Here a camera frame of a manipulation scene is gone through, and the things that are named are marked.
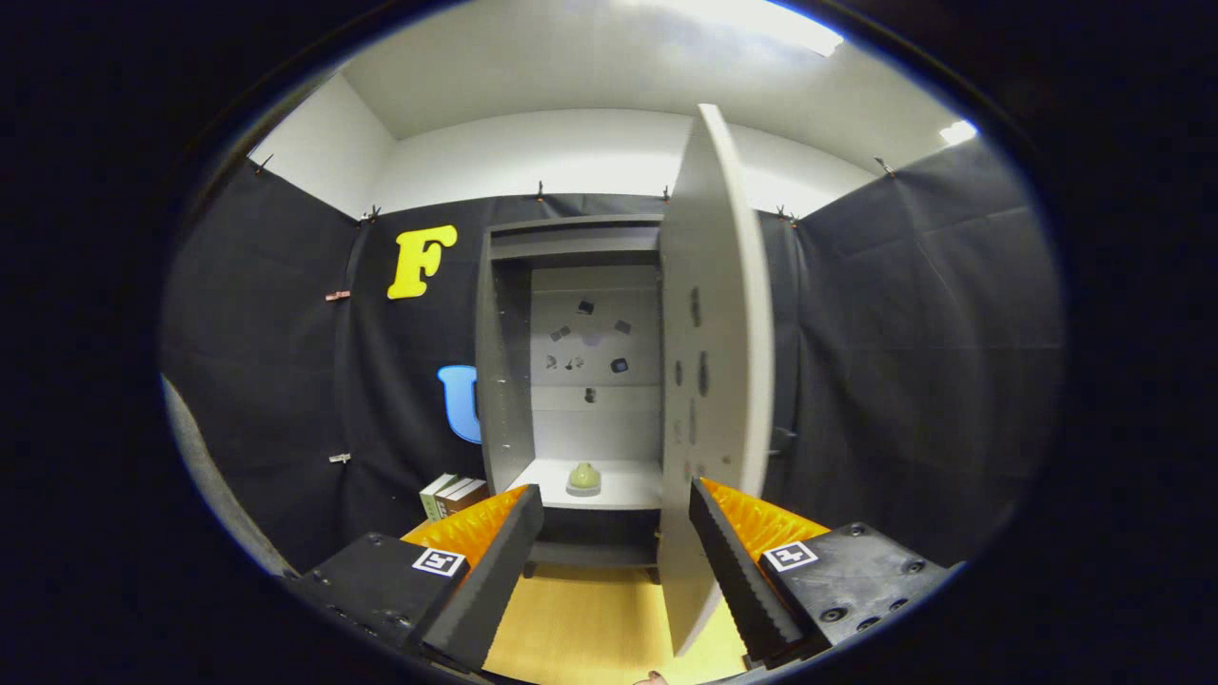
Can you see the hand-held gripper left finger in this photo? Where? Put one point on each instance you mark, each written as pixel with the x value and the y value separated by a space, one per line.
pixel 490 590

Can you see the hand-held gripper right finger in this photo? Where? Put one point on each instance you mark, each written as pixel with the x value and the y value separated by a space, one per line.
pixel 737 580

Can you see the green glass vase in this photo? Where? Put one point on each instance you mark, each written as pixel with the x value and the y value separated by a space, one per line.
pixel 584 476

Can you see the thin brown book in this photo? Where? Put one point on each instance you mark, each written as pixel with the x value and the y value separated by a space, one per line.
pixel 452 493

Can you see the grey cabinet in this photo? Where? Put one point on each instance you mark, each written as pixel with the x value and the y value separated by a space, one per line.
pixel 504 381

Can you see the small ceiling light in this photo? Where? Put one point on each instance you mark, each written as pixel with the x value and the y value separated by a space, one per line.
pixel 959 132

